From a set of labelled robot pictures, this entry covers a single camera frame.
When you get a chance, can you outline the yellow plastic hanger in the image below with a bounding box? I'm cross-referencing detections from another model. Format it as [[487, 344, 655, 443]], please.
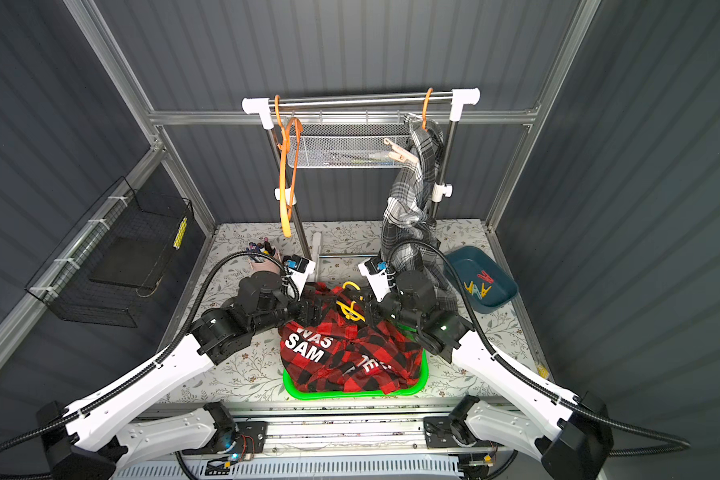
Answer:
[[335, 281, 366, 322]]

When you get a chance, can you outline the red black plaid shirt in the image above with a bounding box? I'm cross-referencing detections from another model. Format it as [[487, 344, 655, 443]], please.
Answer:
[[278, 282, 429, 400]]

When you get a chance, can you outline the grey plaid long-sleeve shirt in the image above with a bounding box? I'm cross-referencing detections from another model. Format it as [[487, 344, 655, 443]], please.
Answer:
[[380, 120, 459, 311]]

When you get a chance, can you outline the yellow clothespin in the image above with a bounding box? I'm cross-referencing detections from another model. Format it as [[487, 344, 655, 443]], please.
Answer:
[[479, 284, 492, 299]]

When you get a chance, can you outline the red clothespin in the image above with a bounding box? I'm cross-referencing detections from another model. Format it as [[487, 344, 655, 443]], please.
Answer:
[[477, 271, 494, 284]]

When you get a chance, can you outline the pink clothespin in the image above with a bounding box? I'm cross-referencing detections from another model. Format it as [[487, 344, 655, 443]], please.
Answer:
[[383, 137, 419, 164]]

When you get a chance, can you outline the brown orange hanger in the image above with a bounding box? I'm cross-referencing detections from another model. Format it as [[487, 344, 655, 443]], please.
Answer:
[[421, 87, 433, 131]]

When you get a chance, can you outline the orange plastic hanger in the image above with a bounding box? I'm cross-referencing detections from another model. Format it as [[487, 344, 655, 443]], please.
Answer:
[[274, 95, 304, 238]]

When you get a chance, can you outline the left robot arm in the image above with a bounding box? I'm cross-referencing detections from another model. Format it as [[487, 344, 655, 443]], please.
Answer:
[[0, 255, 315, 479]]

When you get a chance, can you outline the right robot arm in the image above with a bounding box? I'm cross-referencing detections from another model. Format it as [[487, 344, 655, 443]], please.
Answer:
[[358, 256, 690, 479]]

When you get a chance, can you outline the floral table mat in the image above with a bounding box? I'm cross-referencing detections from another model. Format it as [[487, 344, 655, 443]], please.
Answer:
[[162, 219, 543, 403]]

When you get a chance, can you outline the pink pen cup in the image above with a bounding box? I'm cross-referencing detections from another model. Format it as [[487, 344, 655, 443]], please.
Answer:
[[246, 237, 282, 273]]

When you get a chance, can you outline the green perforated plastic tray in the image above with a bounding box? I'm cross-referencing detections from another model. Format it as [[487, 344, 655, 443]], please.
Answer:
[[280, 322, 428, 400]]

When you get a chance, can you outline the dark teal plastic bin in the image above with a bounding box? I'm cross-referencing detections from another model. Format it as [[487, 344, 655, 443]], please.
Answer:
[[446, 246, 519, 314]]

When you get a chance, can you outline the steel clothes rack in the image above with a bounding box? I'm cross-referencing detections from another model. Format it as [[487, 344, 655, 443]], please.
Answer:
[[242, 88, 481, 259]]

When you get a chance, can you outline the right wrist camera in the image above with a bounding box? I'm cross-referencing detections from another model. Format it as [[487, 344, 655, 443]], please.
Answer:
[[358, 255, 394, 302]]

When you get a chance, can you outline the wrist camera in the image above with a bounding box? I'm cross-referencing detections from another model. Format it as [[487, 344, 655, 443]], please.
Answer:
[[358, 255, 394, 302], [283, 255, 317, 295]]

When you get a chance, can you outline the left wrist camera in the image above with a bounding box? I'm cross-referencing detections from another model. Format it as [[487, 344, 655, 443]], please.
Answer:
[[283, 255, 317, 295]]

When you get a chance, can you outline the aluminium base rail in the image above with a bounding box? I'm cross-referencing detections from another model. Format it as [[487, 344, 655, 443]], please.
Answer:
[[89, 398, 577, 480]]

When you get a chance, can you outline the white mesh wire basket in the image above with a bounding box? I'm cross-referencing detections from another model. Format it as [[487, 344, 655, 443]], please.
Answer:
[[287, 123, 413, 169]]

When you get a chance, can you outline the black wire wall basket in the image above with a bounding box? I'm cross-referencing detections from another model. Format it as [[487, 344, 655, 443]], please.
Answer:
[[26, 182, 194, 328]]

